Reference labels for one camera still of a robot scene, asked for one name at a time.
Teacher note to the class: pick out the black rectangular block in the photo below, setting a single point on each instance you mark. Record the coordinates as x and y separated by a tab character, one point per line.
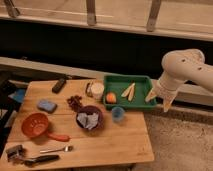
59	85

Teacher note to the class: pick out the dark purple bowl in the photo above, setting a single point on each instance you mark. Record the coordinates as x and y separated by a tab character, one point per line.
89	109

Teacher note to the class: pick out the cream wedge piece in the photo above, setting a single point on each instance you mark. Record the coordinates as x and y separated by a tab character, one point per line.
127	90
131	94

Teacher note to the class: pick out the white cylindrical can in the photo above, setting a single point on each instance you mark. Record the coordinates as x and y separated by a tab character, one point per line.
97	90

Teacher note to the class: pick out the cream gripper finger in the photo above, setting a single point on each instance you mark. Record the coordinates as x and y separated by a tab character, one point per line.
151	95
167	104

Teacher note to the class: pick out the metal spoon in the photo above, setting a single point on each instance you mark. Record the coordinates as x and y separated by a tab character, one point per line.
64	149

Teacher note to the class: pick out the crumpled blue cloth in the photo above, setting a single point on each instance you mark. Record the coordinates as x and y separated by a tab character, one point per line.
88	121

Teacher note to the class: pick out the orange round fruit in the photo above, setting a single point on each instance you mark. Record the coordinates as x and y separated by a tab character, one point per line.
111	98

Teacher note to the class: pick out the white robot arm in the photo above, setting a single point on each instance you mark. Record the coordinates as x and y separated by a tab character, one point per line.
180	66

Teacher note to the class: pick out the blue sponge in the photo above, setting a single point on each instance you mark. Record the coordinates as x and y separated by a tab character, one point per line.
47	106

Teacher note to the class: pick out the black handled tool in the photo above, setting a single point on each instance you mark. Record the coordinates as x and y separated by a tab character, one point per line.
40	159

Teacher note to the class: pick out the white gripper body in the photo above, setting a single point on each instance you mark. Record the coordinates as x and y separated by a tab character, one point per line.
167	88

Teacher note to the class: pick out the blue object at table edge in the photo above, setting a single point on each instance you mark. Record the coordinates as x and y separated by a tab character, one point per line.
18	95

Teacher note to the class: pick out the small metal clamp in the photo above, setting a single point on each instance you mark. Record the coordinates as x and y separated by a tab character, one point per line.
15	152

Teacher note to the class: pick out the orange strainer with handle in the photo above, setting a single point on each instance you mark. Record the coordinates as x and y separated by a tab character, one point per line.
37	124

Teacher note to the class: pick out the small blue cup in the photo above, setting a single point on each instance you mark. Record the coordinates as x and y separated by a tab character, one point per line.
117	113

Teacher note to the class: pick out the green plastic tray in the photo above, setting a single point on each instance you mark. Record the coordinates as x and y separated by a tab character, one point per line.
117	84

